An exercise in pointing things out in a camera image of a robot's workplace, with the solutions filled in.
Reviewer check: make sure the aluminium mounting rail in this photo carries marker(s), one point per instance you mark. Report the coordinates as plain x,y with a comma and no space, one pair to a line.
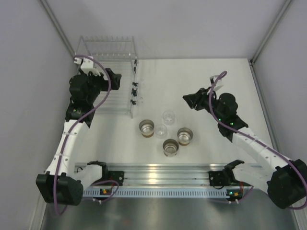
168,175

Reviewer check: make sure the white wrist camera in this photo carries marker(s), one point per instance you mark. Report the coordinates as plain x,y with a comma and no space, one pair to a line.
87,66
219,84

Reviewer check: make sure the steel cup right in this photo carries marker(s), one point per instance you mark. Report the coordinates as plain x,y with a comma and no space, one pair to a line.
184,135

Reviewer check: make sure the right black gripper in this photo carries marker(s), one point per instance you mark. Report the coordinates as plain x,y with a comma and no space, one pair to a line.
198,98

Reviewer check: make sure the white slotted cable duct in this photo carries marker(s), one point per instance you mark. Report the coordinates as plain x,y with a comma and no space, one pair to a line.
126,192

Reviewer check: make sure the right aluminium frame post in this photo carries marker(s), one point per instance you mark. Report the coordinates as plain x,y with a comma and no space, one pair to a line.
278,18

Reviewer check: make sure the steel cup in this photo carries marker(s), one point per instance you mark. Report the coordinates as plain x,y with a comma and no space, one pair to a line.
170,147
146,128
184,135

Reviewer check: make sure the clear acrylic dish rack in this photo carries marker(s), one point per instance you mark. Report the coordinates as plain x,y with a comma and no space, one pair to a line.
118,54

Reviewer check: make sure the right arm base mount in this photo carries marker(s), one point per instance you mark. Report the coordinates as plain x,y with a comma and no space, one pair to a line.
217,179

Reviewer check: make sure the clear plastic cup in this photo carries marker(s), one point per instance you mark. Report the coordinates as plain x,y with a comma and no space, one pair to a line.
169,117
160,131

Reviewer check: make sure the steel cup left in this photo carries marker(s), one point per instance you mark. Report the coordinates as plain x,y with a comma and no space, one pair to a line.
146,128

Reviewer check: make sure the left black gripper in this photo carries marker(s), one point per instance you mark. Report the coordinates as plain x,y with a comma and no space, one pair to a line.
105,83

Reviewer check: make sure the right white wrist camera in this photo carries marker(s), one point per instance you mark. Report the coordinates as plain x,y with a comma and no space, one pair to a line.
219,84

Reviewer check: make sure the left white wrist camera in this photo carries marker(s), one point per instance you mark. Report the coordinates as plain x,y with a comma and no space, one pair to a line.
87,66

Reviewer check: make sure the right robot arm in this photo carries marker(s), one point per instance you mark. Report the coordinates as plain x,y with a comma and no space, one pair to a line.
282,179

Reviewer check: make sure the steel cup front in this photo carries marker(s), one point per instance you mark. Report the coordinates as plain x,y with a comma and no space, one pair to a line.
170,147

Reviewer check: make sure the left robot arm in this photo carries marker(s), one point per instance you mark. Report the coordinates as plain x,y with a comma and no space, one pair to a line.
60,183

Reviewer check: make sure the left aluminium frame post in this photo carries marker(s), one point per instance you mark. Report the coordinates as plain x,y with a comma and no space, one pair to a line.
52,17

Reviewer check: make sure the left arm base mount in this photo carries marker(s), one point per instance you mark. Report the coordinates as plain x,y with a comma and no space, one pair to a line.
117,176

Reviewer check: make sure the aluminium frame post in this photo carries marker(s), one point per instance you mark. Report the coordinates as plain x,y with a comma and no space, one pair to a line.
278,18
52,17

